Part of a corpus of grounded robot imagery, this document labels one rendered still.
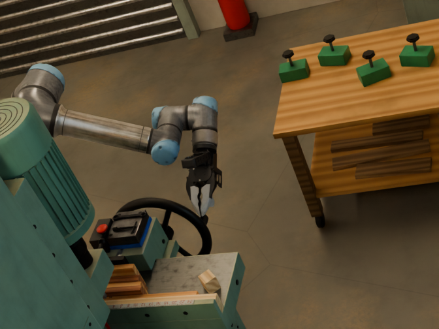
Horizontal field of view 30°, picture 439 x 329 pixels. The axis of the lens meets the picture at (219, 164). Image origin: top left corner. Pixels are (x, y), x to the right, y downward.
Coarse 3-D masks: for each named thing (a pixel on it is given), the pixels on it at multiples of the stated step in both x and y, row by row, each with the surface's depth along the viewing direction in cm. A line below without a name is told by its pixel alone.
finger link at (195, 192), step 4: (192, 188) 234; (196, 188) 234; (192, 192) 234; (196, 192) 233; (200, 192) 234; (192, 196) 233; (196, 196) 233; (192, 200) 233; (196, 200) 233; (200, 200) 234; (192, 204) 233; (196, 204) 232; (200, 204) 233; (196, 208) 232; (200, 212) 231; (200, 216) 232
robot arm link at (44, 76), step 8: (40, 64) 242; (32, 72) 239; (40, 72) 238; (48, 72) 239; (56, 72) 241; (24, 80) 238; (32, 80) 235; (40, 80) 235; (48, 80) 237; (56, 80) 239; (64, 80) 245; (16, 88) 242; (24, 88) 233; (40, 88) 233; (48, 88) 235; (56, 88) 238; (64, 88) 244; (56, 96) 237
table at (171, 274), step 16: (192, 256) 208; (208, 256) 206; (224, 256) 204; (144, 272) 209; (160, 272) 207; (176, 272) 205; (192, 272) 203; (224, 272) 200; (240, 272) 203; (160, 288) 203; (176, 288) 201; (192, 288) 199; (224, 288) 195; (224, 304) 192; (192, 320) 191; (208, 320) 190; (224, 320) 190
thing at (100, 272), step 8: (96, 256) 194; (104, 256) 195; (96, 264) 191; (104, 264) 194; (112, 264) 198; (88, 272) 190; (96, 272) 191; (104, 272) 194; (96, 280) 190; (104, 280) 194; (96, 288) 190; (104, 288) 193
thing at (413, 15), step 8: (408, 0) 357; (416, 0) 357; (424, 0) 356; (432, 0) 355; (408, 8) 360; (416, 8) 359; (424, 8) 359; (432, 8) 358; (408, 16) 362; (416, 16) 362; (424, 16) 361; (432, 16) 360; (408, 24) 365
